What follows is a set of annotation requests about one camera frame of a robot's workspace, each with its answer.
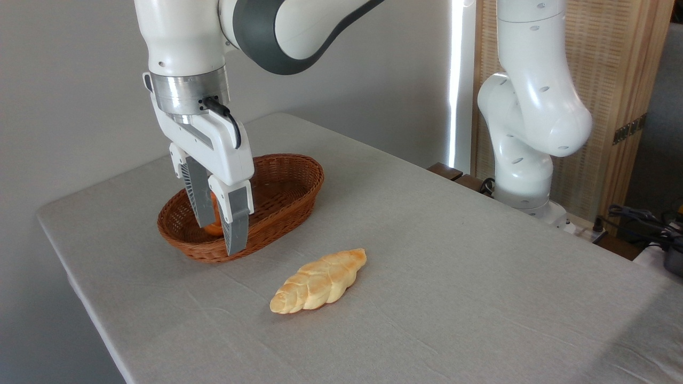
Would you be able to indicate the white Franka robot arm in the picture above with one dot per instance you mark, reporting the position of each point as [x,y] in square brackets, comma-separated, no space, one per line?
[533,106]

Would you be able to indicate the brown wicker basket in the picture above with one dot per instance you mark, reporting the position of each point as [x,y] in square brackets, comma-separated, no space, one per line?
[288,186]

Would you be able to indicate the pale braided bread loaf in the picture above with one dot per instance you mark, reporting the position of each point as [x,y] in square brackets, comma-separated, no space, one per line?
[317,282]

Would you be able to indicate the black metal hinge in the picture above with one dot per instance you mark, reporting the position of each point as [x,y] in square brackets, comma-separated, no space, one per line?
[629,129]

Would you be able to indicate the grey tablecloth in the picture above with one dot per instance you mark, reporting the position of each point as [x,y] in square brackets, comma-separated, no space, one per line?
[427,298]

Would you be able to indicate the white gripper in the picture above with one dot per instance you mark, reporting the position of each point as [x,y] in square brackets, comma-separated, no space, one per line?
[229,154]

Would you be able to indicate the round orange bread roll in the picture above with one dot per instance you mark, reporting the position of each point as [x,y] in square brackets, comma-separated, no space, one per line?
[214,230]

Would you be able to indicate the dark brown wooden block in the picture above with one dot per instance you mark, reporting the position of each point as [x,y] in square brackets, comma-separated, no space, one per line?
[472,183]
[445,170]

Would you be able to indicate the wooden slatted screen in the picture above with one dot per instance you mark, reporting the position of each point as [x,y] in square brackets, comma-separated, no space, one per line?
[608,53]

